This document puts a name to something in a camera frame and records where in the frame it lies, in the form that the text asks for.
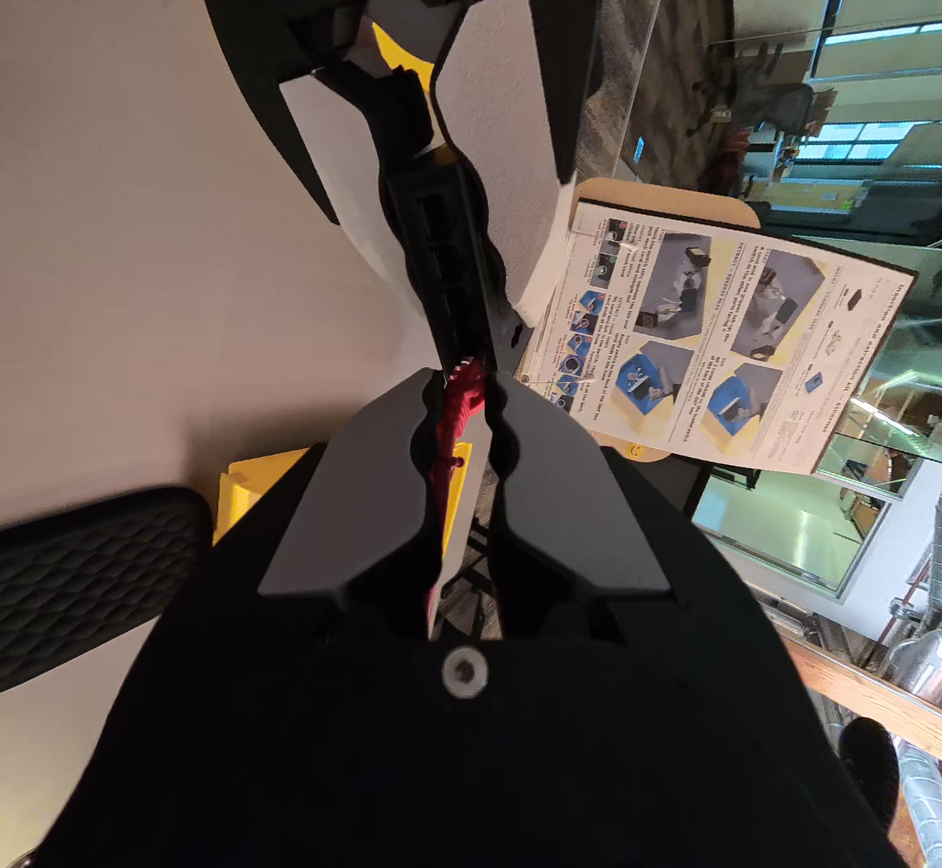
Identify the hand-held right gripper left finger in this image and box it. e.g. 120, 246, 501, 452
258, 368, 446, 598

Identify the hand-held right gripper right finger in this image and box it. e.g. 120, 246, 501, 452
486, 370, 676, 598

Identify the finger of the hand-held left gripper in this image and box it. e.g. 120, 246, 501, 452
429, 0, 581, 326
278, 65, 435, 339

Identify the yellow plastic bin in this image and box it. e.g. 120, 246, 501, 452
368, 21, 453, 164
212, 441, 473, 589

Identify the red ethernet cable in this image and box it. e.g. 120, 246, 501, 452
425, 357, 490, 642

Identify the black ethernet switch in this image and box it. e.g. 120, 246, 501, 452
381, 160, 500, 375

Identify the wooden display board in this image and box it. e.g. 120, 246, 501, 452
573, 177, 762, 468

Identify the printed instruction sheet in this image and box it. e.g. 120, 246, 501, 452
519, 200, 921, 475

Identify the black office chair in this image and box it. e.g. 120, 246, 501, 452
736, 81, 818, 141

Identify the black disc-topped pole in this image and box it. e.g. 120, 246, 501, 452
839, 717, 905, 836

